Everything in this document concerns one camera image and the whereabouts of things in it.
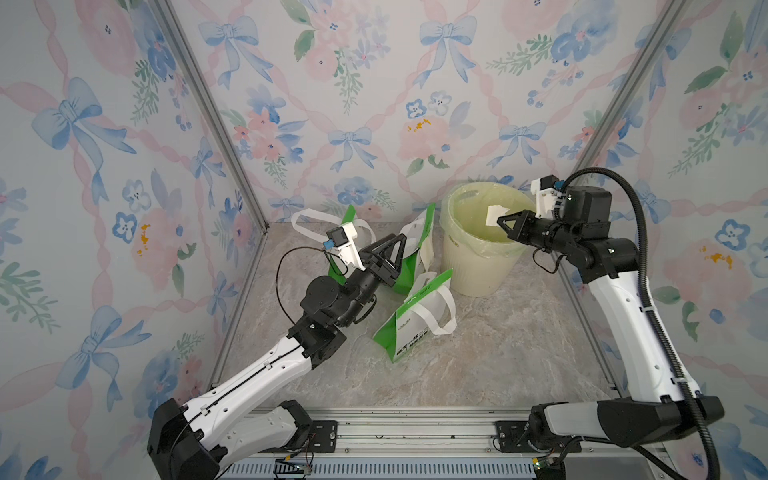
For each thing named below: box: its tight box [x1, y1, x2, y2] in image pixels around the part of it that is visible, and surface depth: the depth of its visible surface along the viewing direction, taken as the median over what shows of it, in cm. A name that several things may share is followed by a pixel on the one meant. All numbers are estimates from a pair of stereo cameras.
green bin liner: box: [440, 182, 537, 257], surface depth 89 cm
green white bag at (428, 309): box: [372, 268, 457, 363], surface depth 74 cm
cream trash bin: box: [439, 182, 537, 297], surface depth 92 cm
